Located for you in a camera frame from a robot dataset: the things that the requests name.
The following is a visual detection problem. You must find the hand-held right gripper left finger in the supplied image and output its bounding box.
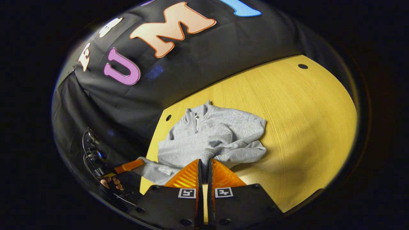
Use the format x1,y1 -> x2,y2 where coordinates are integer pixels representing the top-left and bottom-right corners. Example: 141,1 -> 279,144
129,159 -> 204,230

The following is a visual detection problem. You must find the black backdrop cloth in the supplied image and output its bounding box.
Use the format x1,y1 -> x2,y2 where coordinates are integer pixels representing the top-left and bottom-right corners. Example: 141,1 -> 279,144
51,0 -> 323,198

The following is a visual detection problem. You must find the grey zip-neck sweatshirt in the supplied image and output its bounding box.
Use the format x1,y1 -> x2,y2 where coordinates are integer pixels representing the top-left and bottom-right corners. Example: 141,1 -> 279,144
133,100 -> 267,186

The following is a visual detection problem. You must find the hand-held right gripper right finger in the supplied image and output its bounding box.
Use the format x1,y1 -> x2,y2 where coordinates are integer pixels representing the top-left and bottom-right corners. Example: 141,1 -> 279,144
208,159 -> 285,230

